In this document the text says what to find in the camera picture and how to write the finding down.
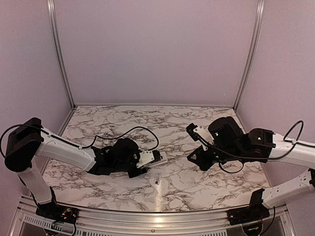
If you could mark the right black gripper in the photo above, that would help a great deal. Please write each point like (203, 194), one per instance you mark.
(204, 163)

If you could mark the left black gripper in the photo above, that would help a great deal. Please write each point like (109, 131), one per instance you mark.
(134, 174)

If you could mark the white battery cover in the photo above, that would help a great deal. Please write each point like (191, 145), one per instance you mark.
(157, 178)

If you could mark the white remote control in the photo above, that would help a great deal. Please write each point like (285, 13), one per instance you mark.
(161, 159)

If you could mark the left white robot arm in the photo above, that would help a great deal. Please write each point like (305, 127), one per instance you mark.
(30, 139)

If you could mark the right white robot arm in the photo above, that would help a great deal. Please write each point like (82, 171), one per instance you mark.
(224, 141)

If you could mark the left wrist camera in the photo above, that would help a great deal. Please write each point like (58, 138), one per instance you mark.
(147, 158)

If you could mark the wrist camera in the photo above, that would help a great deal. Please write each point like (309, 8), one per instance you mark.
(147, 158)
(198, 133)

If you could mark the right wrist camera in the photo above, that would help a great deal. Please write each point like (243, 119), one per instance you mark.
(198, 133)

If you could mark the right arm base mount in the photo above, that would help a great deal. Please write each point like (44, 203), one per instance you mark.
(247, 214)

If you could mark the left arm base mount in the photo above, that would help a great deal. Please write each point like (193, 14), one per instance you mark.
(59, 213)

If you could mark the front aluminium rail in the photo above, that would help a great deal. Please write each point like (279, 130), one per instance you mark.
(100, 222)

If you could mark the right aluminium frame post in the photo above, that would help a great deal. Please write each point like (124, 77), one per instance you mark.
(250, 57)

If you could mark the aluminium frame post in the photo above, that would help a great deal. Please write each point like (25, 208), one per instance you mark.
(59, 54)
(250, 57)

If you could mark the left aluminium frame post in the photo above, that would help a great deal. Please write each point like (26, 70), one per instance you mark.
(59, 54)

